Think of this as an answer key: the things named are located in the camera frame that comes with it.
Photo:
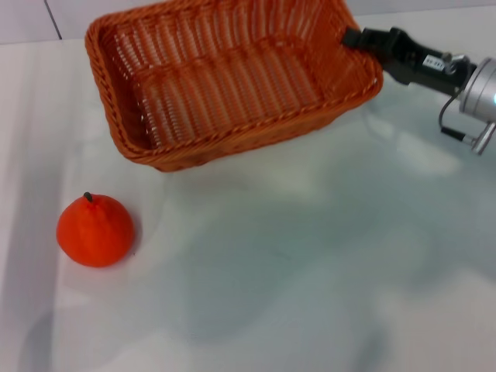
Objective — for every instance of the orange toy fruit with stem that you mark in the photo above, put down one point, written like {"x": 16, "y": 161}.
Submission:
{"x": 95, "y": 232}

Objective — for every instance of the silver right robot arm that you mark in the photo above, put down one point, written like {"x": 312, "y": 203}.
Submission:
{"x": 480, "y": 93}

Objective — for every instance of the orange-brown woven wicker basket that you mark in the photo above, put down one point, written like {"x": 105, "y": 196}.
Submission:
{"x": 232, "y": 89}

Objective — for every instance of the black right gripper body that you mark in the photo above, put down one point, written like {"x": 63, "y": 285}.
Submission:
{"x": 418, "y": 62}

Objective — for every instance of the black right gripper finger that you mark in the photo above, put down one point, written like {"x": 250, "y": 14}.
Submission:
{"x": 354, "y": 37}

